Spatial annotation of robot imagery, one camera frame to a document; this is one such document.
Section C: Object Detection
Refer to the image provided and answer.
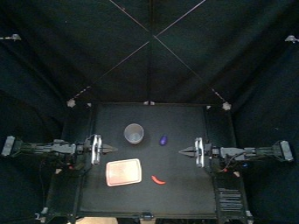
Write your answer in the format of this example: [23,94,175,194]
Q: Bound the purple toy eggplant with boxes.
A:
[158,134,170,147]

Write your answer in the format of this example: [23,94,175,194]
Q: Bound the pink square plate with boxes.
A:
[106,157,144,188]

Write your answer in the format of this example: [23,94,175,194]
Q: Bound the clear plastic cup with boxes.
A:
[123,122,146,145]

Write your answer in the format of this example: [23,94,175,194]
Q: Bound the red toy chili pepper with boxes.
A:
[150,174,167,186]

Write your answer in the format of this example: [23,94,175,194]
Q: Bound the white printed label sticker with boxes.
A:
[218,187,243,214]

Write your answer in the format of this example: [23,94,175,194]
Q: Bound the black table edge clamp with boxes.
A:
[138,212,155,221]

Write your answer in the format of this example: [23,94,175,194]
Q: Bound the silver table corner clamp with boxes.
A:
[244,210,256,224]
[32,206,51,224]

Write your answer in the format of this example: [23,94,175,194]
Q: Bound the silver wall frame bracket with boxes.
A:
[0,33,24,42]
[284,34,299,45]

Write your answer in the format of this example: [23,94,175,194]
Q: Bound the thin diagonal frame brace rod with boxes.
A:
[71,0,208,102]
[107,0,230,104]

